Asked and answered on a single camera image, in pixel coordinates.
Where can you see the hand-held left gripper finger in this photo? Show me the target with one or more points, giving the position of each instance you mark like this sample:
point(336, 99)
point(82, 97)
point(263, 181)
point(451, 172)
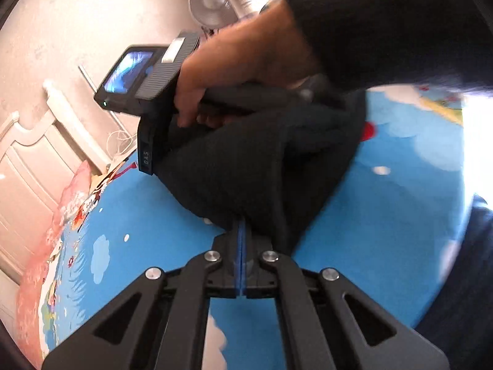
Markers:
point(238, 250)
point(244, 250)

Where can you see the black pants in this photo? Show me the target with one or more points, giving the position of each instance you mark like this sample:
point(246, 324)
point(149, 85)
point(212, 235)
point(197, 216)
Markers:
point(238, 162)

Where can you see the person's right hand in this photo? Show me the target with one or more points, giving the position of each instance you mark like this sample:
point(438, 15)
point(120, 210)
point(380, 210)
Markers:
point(246, 54)

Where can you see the white standing fan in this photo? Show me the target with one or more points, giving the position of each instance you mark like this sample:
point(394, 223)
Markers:
point(208, 0)

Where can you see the blue printed blanket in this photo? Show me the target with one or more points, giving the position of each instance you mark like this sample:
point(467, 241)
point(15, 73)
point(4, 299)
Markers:
point(366, 216)

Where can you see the white headboard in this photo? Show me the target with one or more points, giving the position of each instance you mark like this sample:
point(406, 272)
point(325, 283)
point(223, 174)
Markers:
point(34, 169)

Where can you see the person's dark clothed leg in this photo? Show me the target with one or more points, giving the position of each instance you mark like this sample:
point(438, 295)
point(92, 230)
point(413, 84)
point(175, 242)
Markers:
point(466, 277)

